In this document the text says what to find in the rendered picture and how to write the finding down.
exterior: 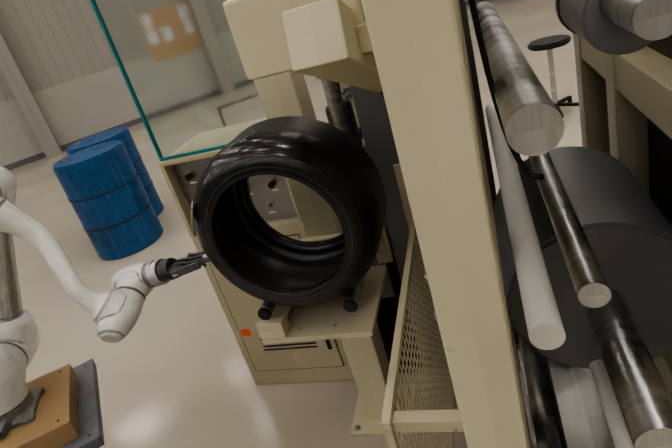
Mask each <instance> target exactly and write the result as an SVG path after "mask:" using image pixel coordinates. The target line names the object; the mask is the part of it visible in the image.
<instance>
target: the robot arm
mask: <svg viewBox="0 0 672 448"><path fill-rule="evenodd" d="M16 187H17V183H16V179H15V177H14V175H13V174H12V173H11V172H10V171H9V170H8V169H6V168H4V167H2V166H0V439H3V438H4V437H5V435H6V434H7V432H8V431H9V430H11V429H14V428H16V427H19V426H21V425H25V424H29V423H31V422H33V421H34V420H35V418H36V417H35V413H36V410H37V407H38V404H39V401H40V398H41V395H42V394H43V393H44V388H43V387H38V388H36V389H34V390H32V391H30V390H29V388H28V386H27V384H26V381H25V379H26V369H27V366H28V365H29V363H30V362H31V360H32V358H33V357H34V355H35V353H36V350H37V348H38V345H39V342H40V329H39V327H38V325H37V323H36V322H35V321H34V319H33V316H32V314H31V313H30V312H29V311H28V310H26V309H24V308H23V306H22V299H21V292H20V285H19V278H18V270H17V263H16V256H15V249H14V242H13V235H15V236H18V237H21V238H24V239H26V240H28V241H29V242H31V243H32V244H33V245H34V246H35V247H36V248H37V249H38V250H39V252H40V253H41V254H42V256H43V257H44V259H45V261H46V262H47V264H48V265H49V267H50V268H51V270H52V272H53V273H54V275H55V276H56V278H57V279H58V281H59V282H60V284H61V286H62V287H63V289H64V290H65V291H66V293H67V294H68V295H69V296H70V298H71V299H72V300H73V301H75V302H76V303H77V304H78V305H80V306H81V307H83V308H84V309H86V310H87V311H88V312H89V313H90V314H91V316H92V320H94V321H95V322H96V324H97V326H96V331H97V334H98V337H99V338H100V339H101V340H103V341H105V342H108V343H116V342H119V341H121V340H122V339H124V338H125V337H126V336H127V335H128V334H129V333H130V331H131V330H132V329H133V327H134V326H135V324H136V322H137V320H138V318H139V316H140V314H141V311H142V308H143V304H144V301H145V299H146V298H147V296H148V295H149V293H150V292H151V291H152V290H153V287H157V286H160V285H164V284H167V283H168V282H169V281H170V280H174V279H177V278H179V277H180V276H183V275H185V274H188V273H191V272H193V271H196V270H198V269H200V268H201V266H204V267H206V266H207V265H206V264H208V263H211V261H210V260H209V259H208V257H207V256H206V254H205V252H204V251H201V252H195V253H190V252H189V253H187V257H185V258H179V259H178V260H177V259H175V258H172V257H170V258H167V259H162V258H159V259H156V260H153V261H148V262H139V263H135V264H131V265H128V266H126V267H124V268H122V269H120V270H119V271H117V272H116V273H115V274H114V275H113V277H112V279H111V287H112V289H113V291H110V290H109V291H106V292H102V293H99V292H95V291H93V290H91V289H89V288H88V287H86V286H85V285H84V283H83V282H82V281H81V279H80V278H79V276H78V274H77V272H76V271H75V269H74V267H73V266H72V264H71V262H70V260H69V259H68V257H67V255H66V254H65V252H64V250H63V248H62V247H61V245H60V243H59V242H58V240H57V239H56V238H55V236H54V235H53V234H52V233H51V232H50V231H49V230H48V229H47V228H46V227H45V226H44V225H43V224H41V223H40V222H38V221H37V220H35V219H34V218H32V217H31V216H29V215H28V214H26V213H25V212H23V211H22V210H20V209H19V208H17V207H16V206H15V196H16ZM205 263H206V264H205Z"/></svg>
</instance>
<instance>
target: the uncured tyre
mask: <svg viewBox="0 0 672 448"><path fill-rule="evenodd" d="M256 175H277V176H283V177H287V178H290V179H293V180H296V181H298V182H300V183H302V184H304V185H306V186H308V187H310V188H311V189H313V190H314V191H315V192H317V193H318V194H319V195H320V196H321V197H322V198H323V199H325V201H326V202H327V203H328V204H329V205H330V206H331V208H332V209H333V210H334V212H335V214H336V215H337V217H338V219H339V221H340V223H341V226H342V229H343V233H342V234H340V235H338V236H336V237H334V238H332V239H329V240H325V241H319V242H306V241H300V240H296V239H293V238H290V237H287V236H285V235H283V234H281V233H279V232H278V231H276V230H275V229H273V228H272V227H271V226H270V225H269V224H268V223H267V222H266V221H265V220H264V219H263V218H262V217H261V216H260V214H259V213H258V211H257V210H256V208H255V206H254V204H253V201H252V199H251V195H250V191H249V177H251V176H256ZM385 217H386V195H385V190H384V186H383V183H382V180H381V177H380V175H379V172H378V170H377V168H376V166H375V164H374V162H373V161H372V159H371V158H370V156H369V155H368V154H367V152H366V151H365V150H364V149H363V148H362V147H361V146H360V145H359V144H358V143H357V142H356V141H355V140H354V139H353V138H352V137H350V136H349V135H348V134H346V133H345V132H343V131H342V130H340V129H338V128H336V127H335V126H333V125H330V124H328V123H326V122H323V121H320V120H316V119H312V118H307V117H299V116H285V117H277V118H271V119H267V120H264V121H261V122H258V123H256V124H254V125H252V126H250V127H248V128H247V129H245V130H244V131H242V132H241V133H240V134H238V135H237V136H236V137H235V138H234V139H233V140H232V141H231V142H230V143H228V144H227V145H226V146H225V147H224V148H223V149H222V150H221V151H220V152H218V153H217V154H216V155H215V156H214V157H213V158H212V159H211V160H210V162H209V163H208V164H207V166H206V167H205V169H204V170H203V172H202V174H201V176H200V178H199V181H198V184H197V187H196V190H195V193H194V198H193V222H194V227H195V231H196V234H197V237H198V240H199V242H200V245H201V247H202V249H203V251H204V252H205V254H206V256H207V257H208V259H209V260H210V261H211V263H212V264H213V265H214V266H215V268H216V269H217V270H218V271H219V272H220V273H221V274H222V275H223V276H224V277H225V278H226V279H227V280H229V281H230V282H231V283H232V284H233V285H235V286H236V287H238V288H239V289H241V290H242V291H244V292H246V293H248V294H249V295H251V296H254V297H256V298H258V299H261V300H264V301H267V302H270V303H274V304H278V305H284V306H292V307H306V306H315V305H320V304H324V303H327V302H330V301H333V300H335V299H337V298H339V297H341V296H343V295H344V294H346V293H347V292H349V291H350V290H351V289H353V288H354V287H355V286H356V285H357V284H358V283H359V282H360V281H361V279H362V278H363V277H364V276H365V275H366V273H367V272H368V271H369V269H370V267H371V266H372V264H373V262H374V259H375V257H376V254H377V251H378V247H379V243H380V239H381V234H382V230H383V226H384V222H385Z"/></svg>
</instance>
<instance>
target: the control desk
mask: <svg viewBox="0 0 672 448"><path fill-rule="evenodd" d="M221 150H222V149H218V150H213V151H208V152H203V153H198V154H194V155H189V156H184V157H179V158H174V159H170V160H165V161H161V162H160V163H158V164H159V166H160V169H161V171H162V173H163V175H164V178H165V180H166V182H167V185H168V187H169V189H170V191H171V194H172V196H173V198H174V200H175V203H176V205H177V207H178V209H179V212H180V214H181V216H182V219H183V221H184V223H185V225H186V228H187V230H188V232H189V234H190V237H192V241H193V243H194V245H195V247H196V250H197V252H201V251H203V249H202V247H201V245H200V242H199V240H198V237H197V234H196V231H195V227H194V222H192V226H191V205H192V201H193V198H194V193H195V190H196V187H197V184H198V181H199V178H200V176H201V174H202V172H203V170H204V169H205V167H206V166H207V164H208V163H209V162H210V160H211V159H212V158H213V157H214V156H215V155H216V154H217V153H218V152H220V151H221ZM249 191H250V195H251V199H252V201H253V204H254V206H255V208H256V210H257V211H258V213H259V214H260V216H261V217H262V218H263V219H264V220H265V221H266V222H267V223H268V224H269V225H270V226H271V227H272V228H273V229H275V230H276V231H278V232H279V233H281V234H283V235H285V236H287V237H290V238H293V239H303V238H307V237H306V234H305V231H304V228H303V225H302V222H301V219H300V216H299V213H298V210H297V207H296V204H295V201H294V198H293V195H292V192H291V189H290V186H289V183H288V181H287V178H286V177H283V176H277V175H256V176H251V177H249ZM205 264H206V263H205ZM206 265H207V266H206V267H204V268H205V270H206V272H207V275H208V277H209V279H210V281H211V284H212V286H213V288H214V291H215V293H216V295H217V297H218V300H219V302H220V304H221V306H222V309H223V311H224V313H225V316H226V318H227V320H228V322H229V325H230V327H231V329H232V331H233V334H234V336H235V338H236V340H237V343H238V345H239V347H240V350H241V352H242V354H243V356H244V359H245V361H246V363H247V365H248V368H249V370H250V372H251V375H252V377H253V379H254V381H255V384H256V385H265V384H286V383H306V382H327V381H347V380H355V379H354V376H353V373H352V370H351V367H350V364H349V361H348V358H347V355H346V352H345V349H344V347H343V344H342V341H341V338H340V339H327V340H314V341H300V342H287V343H274V344H263V343H262V339H261V337H260V335H259V333H258V330H257V328H256V323H257V321H258V319H259V316H258V310H259V308H260V306H261V304H262V303H263V301H264V300H261V299H258V298H256V297H254V296H251V295H249V294H248V293H246V292H244V291H242V290H241V289H239V288H238V287H236V286H235V285H233V284H232V283H231V282H230V281H229V280H227V279H226V278H225V277H224V276H223V275H222V274H221V273H220V272H219V271H218V270H217V269H216V268H215V266H214V265H213V264H212V263H208V264H206ZM242 329H249V330H250V333H251V335H249V336H242V333H241V331H240V330H242Z"/></svg>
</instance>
